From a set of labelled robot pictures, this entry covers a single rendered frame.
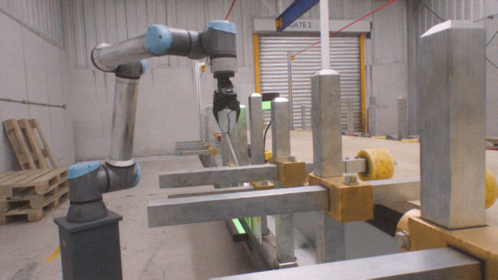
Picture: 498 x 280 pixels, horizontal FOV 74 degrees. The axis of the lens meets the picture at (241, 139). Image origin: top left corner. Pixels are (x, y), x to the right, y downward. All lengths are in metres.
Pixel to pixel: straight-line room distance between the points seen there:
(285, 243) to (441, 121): 0.57
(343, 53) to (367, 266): 10.18
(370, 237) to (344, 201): 0.41
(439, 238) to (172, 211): 0.31
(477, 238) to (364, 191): 0.20
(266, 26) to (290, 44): 0.91
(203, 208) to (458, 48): 0.34
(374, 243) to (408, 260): 0.59
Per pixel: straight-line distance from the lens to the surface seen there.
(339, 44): 10.39
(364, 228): 0.90
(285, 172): 0.70
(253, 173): 0.72
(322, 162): 0.54
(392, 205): 0.74
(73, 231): 1.74
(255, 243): 1.02
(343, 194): 0.48
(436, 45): 0.33
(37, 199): 4.42
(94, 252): 1.82
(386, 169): 0.82
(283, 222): 0.81
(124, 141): 1.77
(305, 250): 1.18
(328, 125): 0.53
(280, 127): 0.77
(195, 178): 0.71
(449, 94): 0.32
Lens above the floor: 1.07
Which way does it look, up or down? 4 degrees down
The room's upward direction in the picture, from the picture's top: 3 degrees counter-clockwise
